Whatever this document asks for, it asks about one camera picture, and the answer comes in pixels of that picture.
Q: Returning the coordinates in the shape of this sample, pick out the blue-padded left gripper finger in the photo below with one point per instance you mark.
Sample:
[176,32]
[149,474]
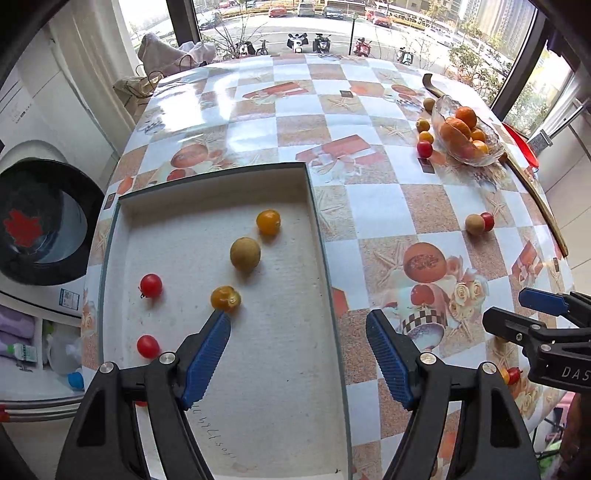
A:
[103,441]

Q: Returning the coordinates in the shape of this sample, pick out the glass fruit bowl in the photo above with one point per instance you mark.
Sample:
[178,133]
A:
[468,154]

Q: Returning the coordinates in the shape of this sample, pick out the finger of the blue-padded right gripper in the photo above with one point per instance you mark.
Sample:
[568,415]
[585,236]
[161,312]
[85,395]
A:
[492,441]

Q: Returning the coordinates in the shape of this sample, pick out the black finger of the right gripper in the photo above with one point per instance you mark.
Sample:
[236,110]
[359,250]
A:
[523,330]

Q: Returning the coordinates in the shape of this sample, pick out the front right orange in bowl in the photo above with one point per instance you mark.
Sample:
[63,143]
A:
[481,146]

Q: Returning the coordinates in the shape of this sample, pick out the long wooden board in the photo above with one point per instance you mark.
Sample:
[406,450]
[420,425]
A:
[527,178]

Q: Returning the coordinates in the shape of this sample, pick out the yellow cherry tomato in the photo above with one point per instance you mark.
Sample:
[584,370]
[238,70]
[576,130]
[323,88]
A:
[225,298]

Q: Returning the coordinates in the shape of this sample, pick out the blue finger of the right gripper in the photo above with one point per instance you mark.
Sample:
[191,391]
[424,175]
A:
[542,301]

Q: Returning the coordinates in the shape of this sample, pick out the top orange in bowl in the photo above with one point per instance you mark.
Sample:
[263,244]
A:
[467,115]

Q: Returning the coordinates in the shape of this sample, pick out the washing machine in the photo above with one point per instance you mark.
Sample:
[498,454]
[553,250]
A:
[54,163]

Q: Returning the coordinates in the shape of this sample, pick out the yellow-brown round fruit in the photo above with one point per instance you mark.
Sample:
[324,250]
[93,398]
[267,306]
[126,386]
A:
[244,254]

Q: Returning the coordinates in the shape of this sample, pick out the brown kiwi behind bowl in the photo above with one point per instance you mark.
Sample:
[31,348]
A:
[429,104]

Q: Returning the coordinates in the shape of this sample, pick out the small red cherry tomato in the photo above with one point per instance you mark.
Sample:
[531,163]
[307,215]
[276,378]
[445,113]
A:
[150,286]

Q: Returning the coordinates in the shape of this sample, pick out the red plastic basin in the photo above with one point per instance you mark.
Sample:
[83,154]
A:
[523,146]

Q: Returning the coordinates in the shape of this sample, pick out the back right orange in bowl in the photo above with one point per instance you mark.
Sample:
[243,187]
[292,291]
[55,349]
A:
[479,135]

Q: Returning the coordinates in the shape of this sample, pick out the green-rimmed white tray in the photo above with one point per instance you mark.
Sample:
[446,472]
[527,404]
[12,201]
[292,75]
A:
[275,407]

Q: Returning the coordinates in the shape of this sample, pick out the brown longan fruit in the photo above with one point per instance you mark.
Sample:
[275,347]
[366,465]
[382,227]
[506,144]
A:
[475,224]

